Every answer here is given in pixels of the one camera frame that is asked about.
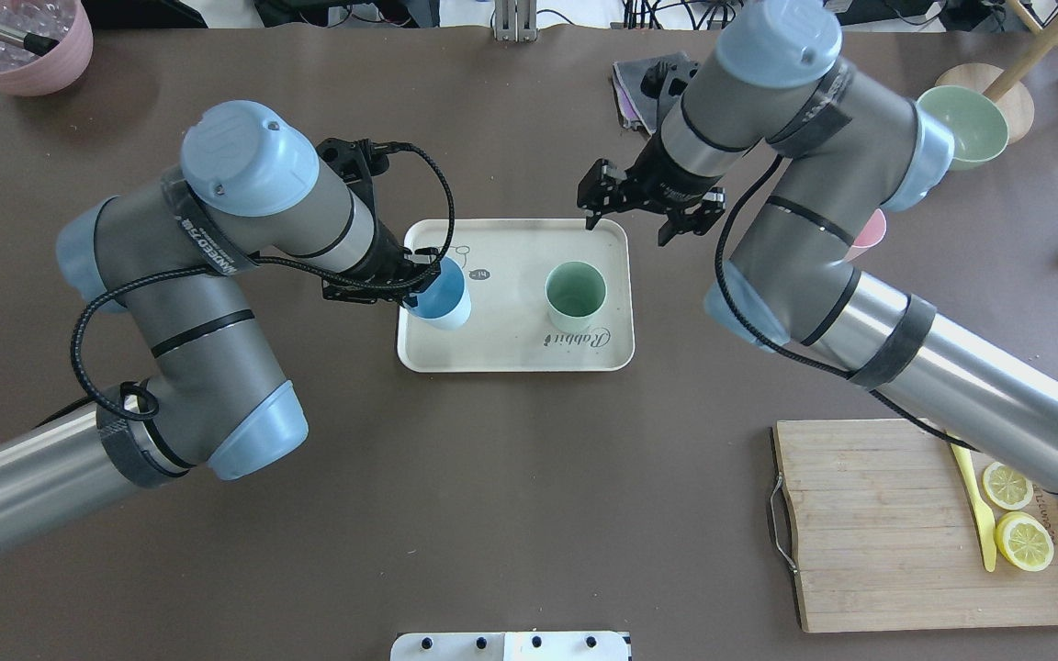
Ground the pink plastic cup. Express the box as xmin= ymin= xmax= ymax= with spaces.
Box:
xmin=844 ymin=208 xmax=887 ymax=261

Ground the aluminium frame post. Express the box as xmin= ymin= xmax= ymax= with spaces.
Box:
xmin=492 ymin=0 xmax=539 ymax=42

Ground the cream rectangular tray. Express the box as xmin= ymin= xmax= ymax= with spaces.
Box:
xmin=396 ymin=218 xmax=635 ymax=373

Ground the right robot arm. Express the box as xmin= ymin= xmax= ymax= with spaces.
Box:
xmin=577 ymin=1 xmax=1058 ymax=498

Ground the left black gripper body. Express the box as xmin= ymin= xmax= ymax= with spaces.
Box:
xmin=322 ymin=234 xmax=438 ymax=304

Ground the grey folded cloth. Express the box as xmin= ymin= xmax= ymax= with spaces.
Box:
xmin=613 ymin=51 xmax=691 ymax=135

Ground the wooden cutting board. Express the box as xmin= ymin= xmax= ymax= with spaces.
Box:
xmin=771 ymin=419 xmax=1058 ymax=634

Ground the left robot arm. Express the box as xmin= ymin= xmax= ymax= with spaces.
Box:
xmin=0 ymin=100 xmax=446 ymax=554

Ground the green plastic cup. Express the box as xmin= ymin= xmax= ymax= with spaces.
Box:
xmin=545 ymin=261 xmax=608 ymax=334

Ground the yellow plastic knife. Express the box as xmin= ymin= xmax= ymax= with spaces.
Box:
xmin=949 ymin=444 xmax=998 ymax=573

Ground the lemon half slice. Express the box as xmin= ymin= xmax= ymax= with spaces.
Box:
xmin=995 ymin=511 xmax=1055 ymax=572
xmin=981 ymin=462 xmax=1034 ymax=511

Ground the blue plastic cup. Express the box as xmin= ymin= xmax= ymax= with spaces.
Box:
xmin=406 ymin=258 xmax=473 ymax=331

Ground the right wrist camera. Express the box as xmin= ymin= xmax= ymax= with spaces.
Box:
xmin=639 ymin=55 xmax=700 ymax=133

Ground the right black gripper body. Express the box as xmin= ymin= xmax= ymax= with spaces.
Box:
xmin=577 ymin=159 xmax=726 ymax=222

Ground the pink bowl with ice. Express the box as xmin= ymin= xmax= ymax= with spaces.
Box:
xmin=0 ymin=1 xmax=94 ymax=96

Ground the wooden cup tree stand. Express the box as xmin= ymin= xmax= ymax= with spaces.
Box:
xmin=936 ymin=1 xmax=1058 ymax=145

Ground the mint green bowl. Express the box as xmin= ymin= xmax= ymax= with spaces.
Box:
xmin=918 ymin=86 xmax=1010 ymax=172

